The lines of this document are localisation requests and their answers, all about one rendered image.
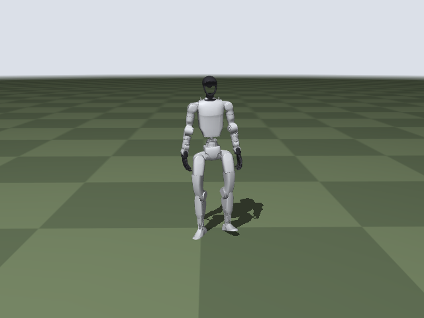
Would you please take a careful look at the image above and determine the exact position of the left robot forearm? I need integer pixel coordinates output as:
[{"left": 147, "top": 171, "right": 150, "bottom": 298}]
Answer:
[{"left": 230, "top": 130, "right": 240, "bottom": 152}]

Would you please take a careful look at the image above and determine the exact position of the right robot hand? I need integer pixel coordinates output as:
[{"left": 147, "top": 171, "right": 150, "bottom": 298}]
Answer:
[{"left": 181, "top": 151, "right": 192, "bottom": 171}]

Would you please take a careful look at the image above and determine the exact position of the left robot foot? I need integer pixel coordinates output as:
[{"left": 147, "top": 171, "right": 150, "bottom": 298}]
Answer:
[{"left": 222, "top": 224, "right": 239, "bottom": 231}]

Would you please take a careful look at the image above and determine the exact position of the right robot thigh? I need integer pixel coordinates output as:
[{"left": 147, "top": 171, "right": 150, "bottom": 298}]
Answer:
[{"left": 191, "top": 151, "right": 207, "bottom": 201}]

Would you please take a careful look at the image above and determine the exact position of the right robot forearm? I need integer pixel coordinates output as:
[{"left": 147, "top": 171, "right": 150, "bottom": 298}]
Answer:
[{"left": 180, "top": 127, "right": 191, "bottom": 155}]

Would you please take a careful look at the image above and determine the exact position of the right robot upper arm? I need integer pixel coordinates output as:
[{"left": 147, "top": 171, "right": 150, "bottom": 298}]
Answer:
[{"left": 185, "top": 102, "right": 199, "bottom": 135}]

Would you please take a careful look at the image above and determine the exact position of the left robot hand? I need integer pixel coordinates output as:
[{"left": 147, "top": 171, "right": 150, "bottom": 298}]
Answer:
[{"left": 235, "top": 147, "right": 242, "bottom": 170}]

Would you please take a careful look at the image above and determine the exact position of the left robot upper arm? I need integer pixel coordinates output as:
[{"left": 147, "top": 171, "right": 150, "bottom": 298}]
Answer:
[{"left": 223, "top": 101, "right": 238, "bottom": 133}]

